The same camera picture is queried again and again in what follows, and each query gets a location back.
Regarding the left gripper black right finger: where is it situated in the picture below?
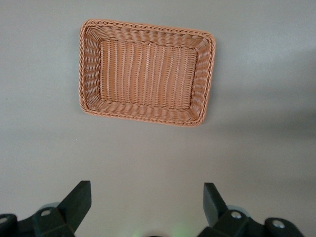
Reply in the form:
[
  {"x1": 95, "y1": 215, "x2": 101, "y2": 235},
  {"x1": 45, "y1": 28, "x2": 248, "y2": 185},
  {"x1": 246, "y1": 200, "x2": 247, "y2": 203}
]
[{"x1": 197, "y1": 182, "x2": 303, "y2": 237}]

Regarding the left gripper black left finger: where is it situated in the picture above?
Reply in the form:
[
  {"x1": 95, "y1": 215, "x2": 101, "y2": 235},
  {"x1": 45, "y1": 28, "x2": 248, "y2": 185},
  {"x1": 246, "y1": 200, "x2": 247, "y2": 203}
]
[{"x1": 0, "y1": 180, "x2": 92, "y2": 237}]

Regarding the table cover cloth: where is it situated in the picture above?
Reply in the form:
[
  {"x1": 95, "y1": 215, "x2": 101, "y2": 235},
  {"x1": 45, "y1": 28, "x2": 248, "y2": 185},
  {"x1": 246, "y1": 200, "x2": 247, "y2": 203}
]
[{"x1": 0, "y1": 0, "x2": 316, "y2": 237}]

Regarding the brown wicker basket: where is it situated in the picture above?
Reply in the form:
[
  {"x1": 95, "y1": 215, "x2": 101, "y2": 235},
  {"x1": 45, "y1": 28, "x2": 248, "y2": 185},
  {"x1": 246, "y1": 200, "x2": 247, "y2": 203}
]
[{"x1": 78, "y1": 18, "x2": 217, "y2": 128}]

